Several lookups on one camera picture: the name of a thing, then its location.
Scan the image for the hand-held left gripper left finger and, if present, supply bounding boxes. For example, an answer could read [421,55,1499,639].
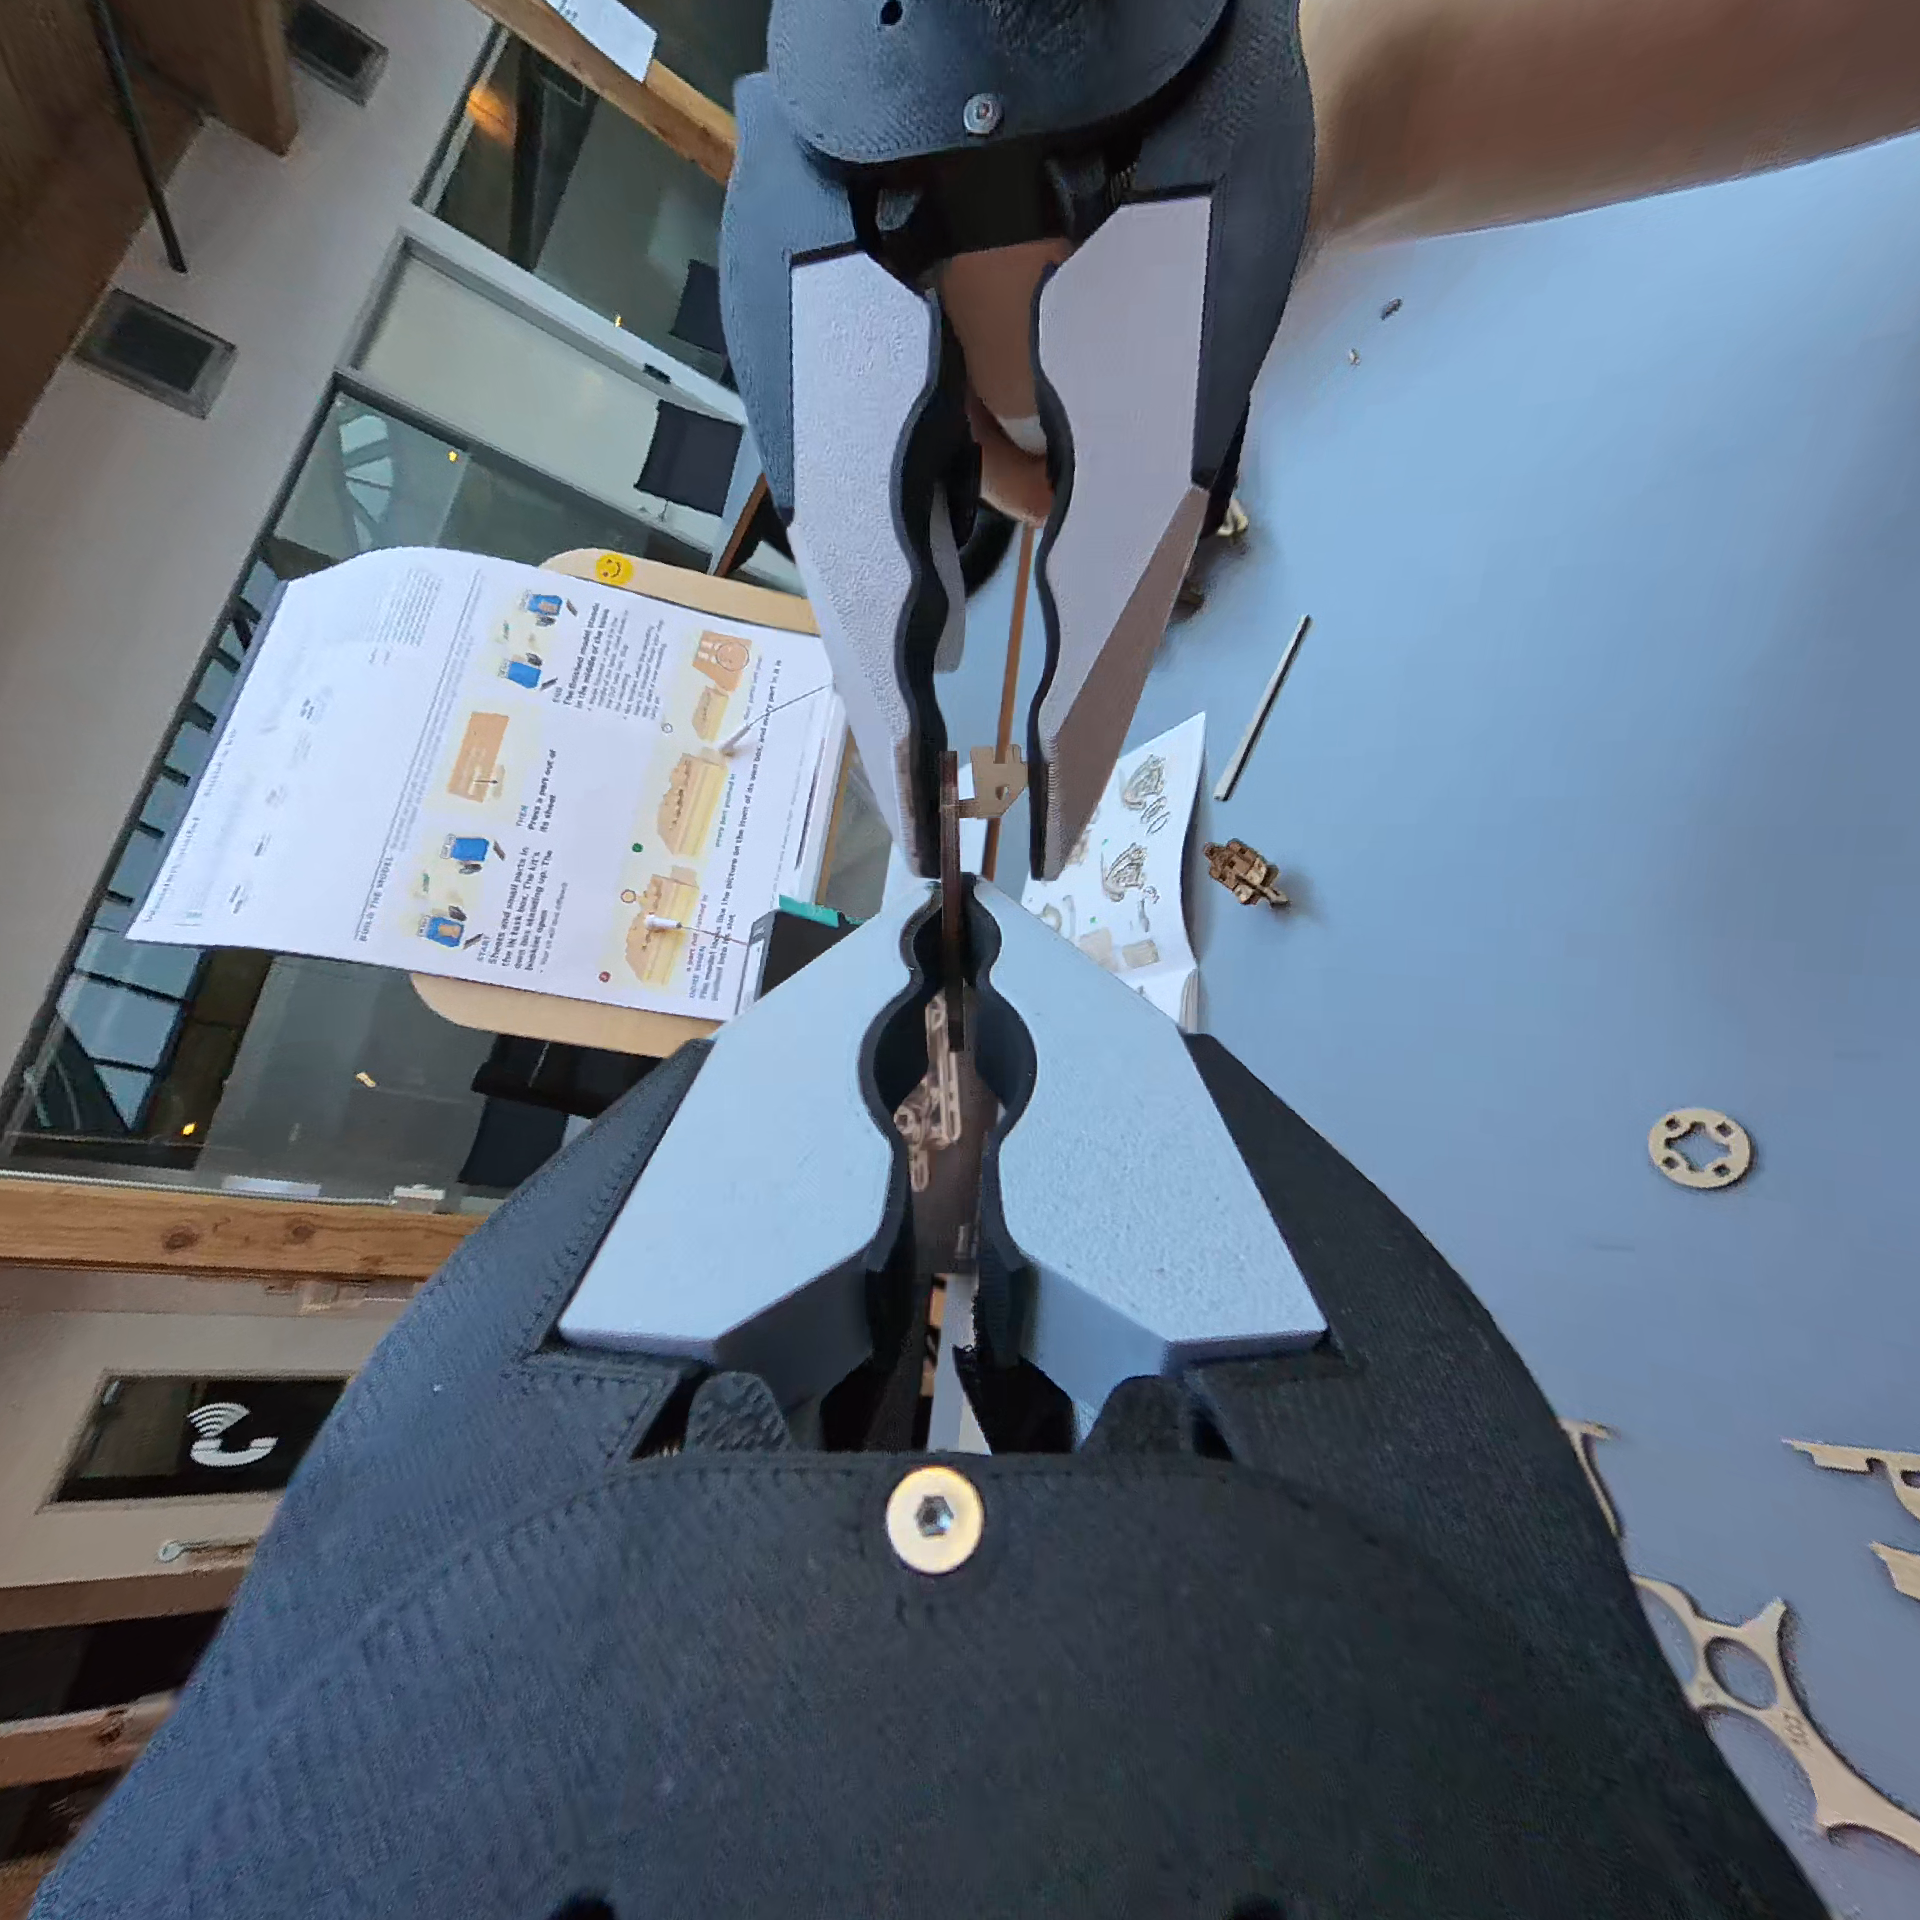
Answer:
[554,881,950,1454]

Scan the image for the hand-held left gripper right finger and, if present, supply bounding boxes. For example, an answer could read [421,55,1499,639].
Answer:
[968,873,1332,1454]

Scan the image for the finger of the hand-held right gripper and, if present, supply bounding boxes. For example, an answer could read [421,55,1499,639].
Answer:
[788,251,975,884]
[1025,191,1220,888]

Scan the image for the wooden ring part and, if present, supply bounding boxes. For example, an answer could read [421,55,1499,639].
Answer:
[933,744,1031,1058]

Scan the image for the person's right forearm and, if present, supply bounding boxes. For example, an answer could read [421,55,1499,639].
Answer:
[1298,0,1920,250]

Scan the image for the person's right hand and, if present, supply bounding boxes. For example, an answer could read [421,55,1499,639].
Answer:
[939,237,1078,527]

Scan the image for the wooden clipboard stand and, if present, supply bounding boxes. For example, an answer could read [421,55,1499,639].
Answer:
[412,547,851,1058]

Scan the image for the black product box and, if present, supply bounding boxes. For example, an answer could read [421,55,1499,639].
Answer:
[742,897,1004,1276]

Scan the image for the thin flat stick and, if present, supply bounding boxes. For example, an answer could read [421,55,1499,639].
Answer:
[1212,612,1314,805]

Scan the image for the instruction booklet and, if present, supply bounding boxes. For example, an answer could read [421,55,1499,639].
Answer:
[1021,711,1210,1035]

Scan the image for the small wooden gear disc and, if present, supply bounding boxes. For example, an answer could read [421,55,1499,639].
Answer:
[1647,1106,1754,1189]

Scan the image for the printed instruction sheet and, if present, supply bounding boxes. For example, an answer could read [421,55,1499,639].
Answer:
[126,547,845,1021]

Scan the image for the black telephone sign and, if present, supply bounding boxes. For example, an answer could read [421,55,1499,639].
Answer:
[57,1369,350,1507]

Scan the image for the laser-cut wooden sheet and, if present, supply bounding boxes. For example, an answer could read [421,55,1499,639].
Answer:
[1560,1417,1920,1863]

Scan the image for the wall vent grille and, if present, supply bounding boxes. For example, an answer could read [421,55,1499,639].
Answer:
[74,293,238,418]
[284,0,383,98]

